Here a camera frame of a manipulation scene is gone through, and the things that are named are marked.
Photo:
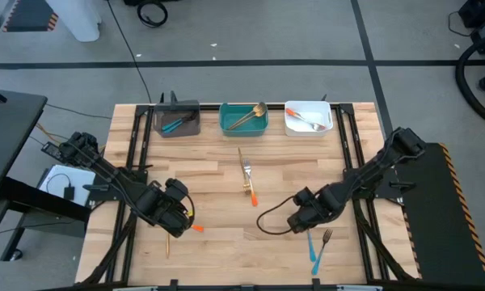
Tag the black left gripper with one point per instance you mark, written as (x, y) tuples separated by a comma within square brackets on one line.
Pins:
[(175, 220)]

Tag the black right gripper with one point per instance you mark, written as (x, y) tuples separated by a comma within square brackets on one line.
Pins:
[(305, 218)]

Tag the gold spoon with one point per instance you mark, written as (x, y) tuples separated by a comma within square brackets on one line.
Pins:
[(261, 107)]

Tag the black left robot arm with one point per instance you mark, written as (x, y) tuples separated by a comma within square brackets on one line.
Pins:
[(117, 180)]

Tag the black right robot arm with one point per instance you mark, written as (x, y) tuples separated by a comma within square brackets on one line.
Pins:
[(372, 171)]

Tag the gold knife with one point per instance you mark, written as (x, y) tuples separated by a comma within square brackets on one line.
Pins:
[(167, 246)]

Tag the white box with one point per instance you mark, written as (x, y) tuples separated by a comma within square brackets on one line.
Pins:
[(81, 178)]

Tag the teal plastic bin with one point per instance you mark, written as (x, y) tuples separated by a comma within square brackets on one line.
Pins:
[(250, 127)]

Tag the white plastic bin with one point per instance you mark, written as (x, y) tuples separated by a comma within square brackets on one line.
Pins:
[(315, 111)]

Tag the grey plastic bin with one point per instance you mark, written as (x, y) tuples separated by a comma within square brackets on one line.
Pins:
[(161, 111)]

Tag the black power adapter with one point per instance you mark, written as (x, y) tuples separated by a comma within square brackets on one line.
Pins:
[(68, 193)]

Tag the black hazard-edged platform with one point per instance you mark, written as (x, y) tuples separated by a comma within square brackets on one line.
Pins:
[(436, 210)]

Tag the black side table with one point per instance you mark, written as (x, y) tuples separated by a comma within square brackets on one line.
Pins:
[(8, 133)]

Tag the white trash can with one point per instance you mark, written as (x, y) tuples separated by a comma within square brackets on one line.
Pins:
[(77, 20)]

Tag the hazard-striped floor mat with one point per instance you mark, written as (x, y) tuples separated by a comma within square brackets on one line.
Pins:
[(28, 16)]

